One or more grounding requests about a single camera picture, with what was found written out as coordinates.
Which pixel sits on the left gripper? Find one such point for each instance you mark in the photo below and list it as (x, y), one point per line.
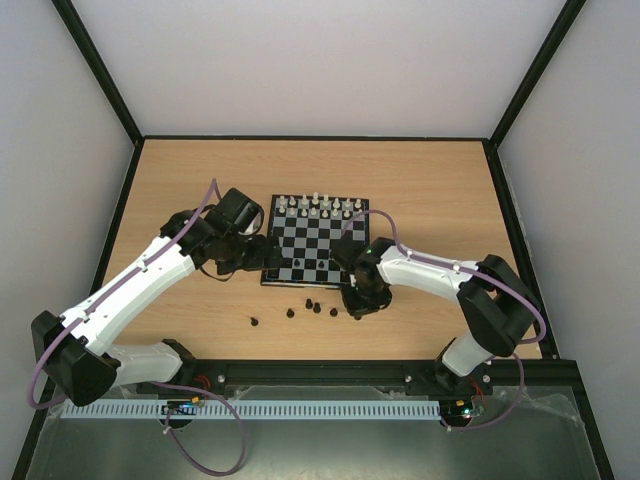
(259, 260)

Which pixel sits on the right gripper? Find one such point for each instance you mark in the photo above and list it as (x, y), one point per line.
(365, 302)

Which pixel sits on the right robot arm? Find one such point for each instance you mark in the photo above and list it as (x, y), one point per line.
(498, 308)

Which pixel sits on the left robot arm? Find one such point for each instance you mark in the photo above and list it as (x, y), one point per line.
(77, 349)

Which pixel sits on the black and silver chessboard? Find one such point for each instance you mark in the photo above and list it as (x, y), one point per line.
(311, 238)

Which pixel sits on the grey slotted cable duct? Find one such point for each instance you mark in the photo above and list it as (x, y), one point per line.
(257, 410)

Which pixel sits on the black aluminium frame rail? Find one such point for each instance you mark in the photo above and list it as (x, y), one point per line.
(421, 377)

